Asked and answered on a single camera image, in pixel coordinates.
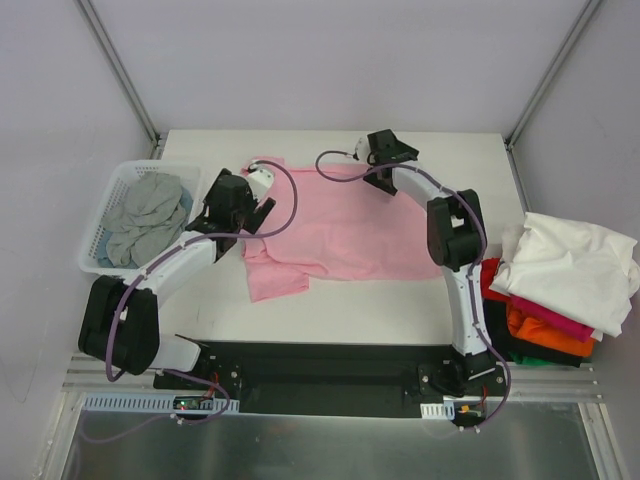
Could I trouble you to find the pink t shirt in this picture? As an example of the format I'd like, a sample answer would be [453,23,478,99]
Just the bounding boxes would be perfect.
[243,158,441,302]

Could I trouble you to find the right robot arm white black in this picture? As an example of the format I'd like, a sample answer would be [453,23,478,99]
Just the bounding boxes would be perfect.
[354,130,496,397]

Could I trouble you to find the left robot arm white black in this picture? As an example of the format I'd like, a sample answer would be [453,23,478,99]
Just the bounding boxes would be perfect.
[78,165,275,389]

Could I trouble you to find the light blue t shirt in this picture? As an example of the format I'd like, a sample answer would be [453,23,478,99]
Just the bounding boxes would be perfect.
[95,187,195,269]

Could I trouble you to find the grey t shirt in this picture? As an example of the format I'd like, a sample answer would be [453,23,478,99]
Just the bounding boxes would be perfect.
[105,172,190,267]

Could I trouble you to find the white plastic laundry basket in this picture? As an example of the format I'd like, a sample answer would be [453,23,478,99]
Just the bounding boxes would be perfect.
[79,160,202,276]

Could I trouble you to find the red t shirt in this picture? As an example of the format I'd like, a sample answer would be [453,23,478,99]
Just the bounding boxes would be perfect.
[481,258,509,303]

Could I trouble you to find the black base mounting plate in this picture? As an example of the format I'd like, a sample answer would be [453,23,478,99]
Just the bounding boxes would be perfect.
[153,341,508,418]

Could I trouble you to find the black t shirt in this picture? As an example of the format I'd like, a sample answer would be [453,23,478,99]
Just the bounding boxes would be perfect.
[483,300,583,368]

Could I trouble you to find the orange t shirt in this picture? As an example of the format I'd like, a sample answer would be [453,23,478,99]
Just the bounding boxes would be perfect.
[506,303,596,358]

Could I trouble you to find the white t shirt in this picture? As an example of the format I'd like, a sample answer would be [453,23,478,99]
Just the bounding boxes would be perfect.
[491,212,639,338]

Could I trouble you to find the green t shirt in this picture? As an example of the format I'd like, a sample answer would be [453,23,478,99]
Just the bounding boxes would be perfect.
[509,352,553,367]

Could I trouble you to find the magenta t shirt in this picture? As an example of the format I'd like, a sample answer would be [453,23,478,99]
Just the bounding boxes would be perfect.
[510,296,594,342]

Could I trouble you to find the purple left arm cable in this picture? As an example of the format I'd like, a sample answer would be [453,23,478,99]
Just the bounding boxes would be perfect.
[79,158,301,444]

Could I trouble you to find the left slotted cable duct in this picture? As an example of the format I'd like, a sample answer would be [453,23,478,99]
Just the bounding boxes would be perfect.
[83,393,240,415]

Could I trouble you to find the slotted cable duct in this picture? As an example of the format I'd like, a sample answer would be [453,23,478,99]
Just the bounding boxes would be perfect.
[83,393,240,415]
[420,401,455,421]

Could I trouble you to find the right slotted cable duct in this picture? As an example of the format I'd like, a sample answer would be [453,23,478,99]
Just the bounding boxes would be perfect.
[420,401,455,421]

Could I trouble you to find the left aluminium frame post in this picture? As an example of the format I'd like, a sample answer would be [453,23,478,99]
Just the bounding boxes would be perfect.
[74,0,164,159]

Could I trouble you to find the aluminium frame post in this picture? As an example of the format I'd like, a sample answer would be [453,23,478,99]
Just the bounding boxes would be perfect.
[74,0,164,159]
[505,0,605,152]

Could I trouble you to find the aluminium front rail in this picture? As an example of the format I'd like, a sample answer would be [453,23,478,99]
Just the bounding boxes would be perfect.
[62,353,605,403]

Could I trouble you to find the right aluminium frame post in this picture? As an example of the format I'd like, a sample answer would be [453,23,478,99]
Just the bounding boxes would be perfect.
[505,0,605,152]

